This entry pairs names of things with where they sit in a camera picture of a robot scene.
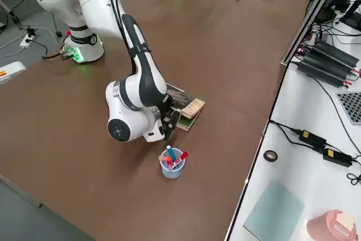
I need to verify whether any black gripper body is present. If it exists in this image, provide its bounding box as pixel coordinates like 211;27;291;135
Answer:
160;93;177;118

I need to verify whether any dark book with hand photo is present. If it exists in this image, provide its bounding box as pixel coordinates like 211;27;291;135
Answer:
165;83;206;119

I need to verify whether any green and white book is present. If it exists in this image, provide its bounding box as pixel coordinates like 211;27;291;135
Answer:
175;109;204;133

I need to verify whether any blue and white pen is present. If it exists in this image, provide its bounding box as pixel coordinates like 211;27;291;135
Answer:
166;144;178;163

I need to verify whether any red marker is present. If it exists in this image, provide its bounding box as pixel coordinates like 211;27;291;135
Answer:
172;151;190;166

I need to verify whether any black tape roll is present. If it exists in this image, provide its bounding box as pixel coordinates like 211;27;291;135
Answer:
263;150;278;163

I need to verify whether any white side desk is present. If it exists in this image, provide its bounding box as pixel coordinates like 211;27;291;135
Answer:
225;0;361;241

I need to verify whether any black power adapter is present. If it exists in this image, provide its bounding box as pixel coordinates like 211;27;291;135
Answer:
298;129;328;149
322;147;353;168

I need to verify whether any grey-green sheet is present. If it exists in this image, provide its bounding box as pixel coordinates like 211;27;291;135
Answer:
243;181;306;241

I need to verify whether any white power strip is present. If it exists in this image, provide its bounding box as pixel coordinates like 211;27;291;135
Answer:
19;32;37;49

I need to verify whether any black ribbed power supply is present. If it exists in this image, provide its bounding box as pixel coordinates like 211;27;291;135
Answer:
297;53;352;87
309;41;359;68

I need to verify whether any white cabinet with orange label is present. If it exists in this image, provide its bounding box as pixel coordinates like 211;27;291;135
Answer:
0;60;27;86

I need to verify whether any checkerboard plate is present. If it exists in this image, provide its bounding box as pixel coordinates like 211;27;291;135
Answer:
335;91;361;125

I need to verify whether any pink roll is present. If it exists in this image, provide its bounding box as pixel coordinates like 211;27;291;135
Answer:
306;209;358;241

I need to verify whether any black monitor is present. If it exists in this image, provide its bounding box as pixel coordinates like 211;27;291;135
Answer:
338;0;361;32

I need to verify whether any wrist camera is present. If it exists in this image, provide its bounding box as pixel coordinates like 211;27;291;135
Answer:
162;110;181;142

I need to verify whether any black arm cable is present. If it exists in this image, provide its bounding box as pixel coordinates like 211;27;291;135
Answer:
105;0;139;75

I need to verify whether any black adapter cable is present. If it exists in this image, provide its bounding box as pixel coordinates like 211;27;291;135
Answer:
269;121;301;143

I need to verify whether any black base cable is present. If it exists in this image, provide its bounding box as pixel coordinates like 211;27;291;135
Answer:
41;50;71;61

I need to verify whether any aluminium frame post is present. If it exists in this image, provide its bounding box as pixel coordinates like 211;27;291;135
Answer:
280;0;344;66

